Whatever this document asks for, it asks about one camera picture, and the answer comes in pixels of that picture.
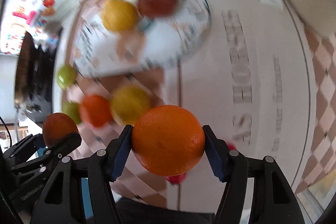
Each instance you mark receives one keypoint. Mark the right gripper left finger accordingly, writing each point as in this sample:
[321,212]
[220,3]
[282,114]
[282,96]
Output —
[76,186]

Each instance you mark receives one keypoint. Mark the dark orange front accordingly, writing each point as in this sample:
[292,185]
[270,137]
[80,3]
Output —
[56,127]

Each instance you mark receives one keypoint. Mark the green apple front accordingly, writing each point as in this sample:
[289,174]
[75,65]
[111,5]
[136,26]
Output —
[72,110]

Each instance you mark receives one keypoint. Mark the green apple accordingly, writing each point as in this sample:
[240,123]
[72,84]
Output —
[66,76]
[72,110]

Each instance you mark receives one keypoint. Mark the large orange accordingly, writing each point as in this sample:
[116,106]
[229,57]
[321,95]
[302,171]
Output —
[168,140]

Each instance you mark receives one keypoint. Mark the small red tomato front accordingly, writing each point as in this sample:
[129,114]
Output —
[230,145]

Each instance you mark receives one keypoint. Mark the small red tomato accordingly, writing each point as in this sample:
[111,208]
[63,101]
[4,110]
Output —
[177,179]
[230,145]

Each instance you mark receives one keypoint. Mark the orange middle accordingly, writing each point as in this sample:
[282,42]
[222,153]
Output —
[95,111]

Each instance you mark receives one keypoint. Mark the black wok pan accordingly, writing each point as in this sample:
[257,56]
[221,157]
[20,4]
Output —
[25,71]

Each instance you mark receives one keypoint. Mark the green apple near stove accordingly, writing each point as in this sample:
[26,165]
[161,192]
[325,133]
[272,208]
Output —
[66,76]

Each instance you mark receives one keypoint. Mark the yellow lemon on mat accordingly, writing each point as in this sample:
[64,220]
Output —
[128,103]

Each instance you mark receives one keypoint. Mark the checkered brown table mat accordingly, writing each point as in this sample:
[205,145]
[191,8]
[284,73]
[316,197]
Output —
[262,80]

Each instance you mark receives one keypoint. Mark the black gas stove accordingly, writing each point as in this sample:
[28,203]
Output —
[38,105]

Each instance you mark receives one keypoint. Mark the floral glass fruit plate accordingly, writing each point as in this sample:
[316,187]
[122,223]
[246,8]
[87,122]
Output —
[155,43]

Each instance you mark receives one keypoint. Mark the yellow lemon on plate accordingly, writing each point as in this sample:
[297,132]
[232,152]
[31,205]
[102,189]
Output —
[119,15]

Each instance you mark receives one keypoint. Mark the red apple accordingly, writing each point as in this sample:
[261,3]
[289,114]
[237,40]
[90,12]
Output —
[157,8]

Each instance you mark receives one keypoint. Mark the colourful wall stickers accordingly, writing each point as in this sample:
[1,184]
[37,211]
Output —
[22,16]

